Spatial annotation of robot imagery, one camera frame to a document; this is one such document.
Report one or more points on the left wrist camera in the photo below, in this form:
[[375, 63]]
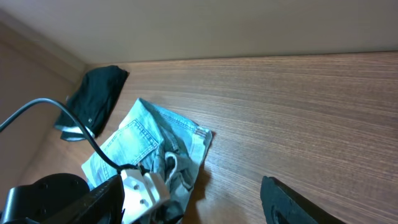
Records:
[[143, 193]]

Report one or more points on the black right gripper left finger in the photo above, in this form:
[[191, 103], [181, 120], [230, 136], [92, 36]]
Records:
[[104, 204]]

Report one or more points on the folded black garment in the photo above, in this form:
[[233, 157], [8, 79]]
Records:
[[96, 97]]

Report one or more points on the light blue denim shorts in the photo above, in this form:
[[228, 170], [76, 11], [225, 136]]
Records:
[[165, 143]]

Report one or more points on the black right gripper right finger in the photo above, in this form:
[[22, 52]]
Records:
[[283, 205]]

